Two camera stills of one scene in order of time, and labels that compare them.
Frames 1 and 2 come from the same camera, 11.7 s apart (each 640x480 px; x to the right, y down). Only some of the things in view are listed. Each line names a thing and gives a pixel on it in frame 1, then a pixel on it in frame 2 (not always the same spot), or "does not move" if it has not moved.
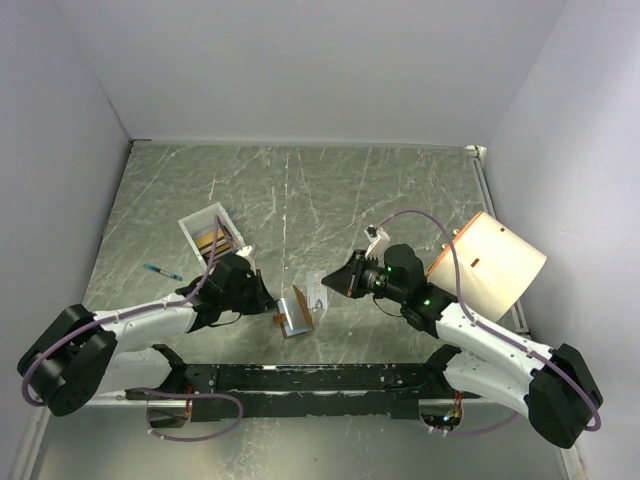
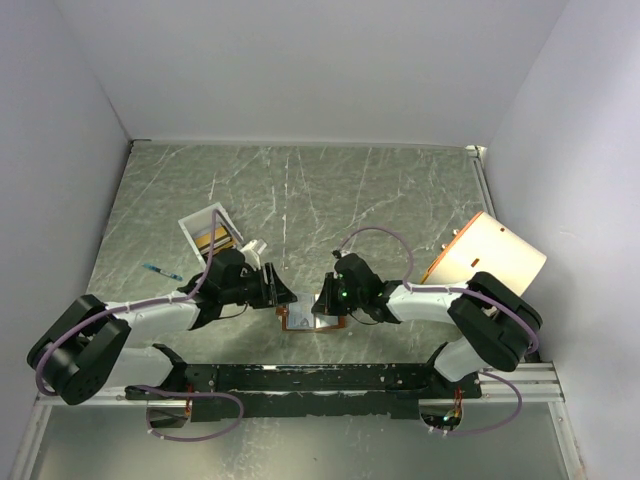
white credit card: [315, 289] → [300, 315]
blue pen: [156, 269] does not move
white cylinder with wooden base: [498, 267] does not move
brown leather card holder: [293, 314] → [283, 311]
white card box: [212, 234] does not move
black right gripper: [340, 280] → [325, 305]
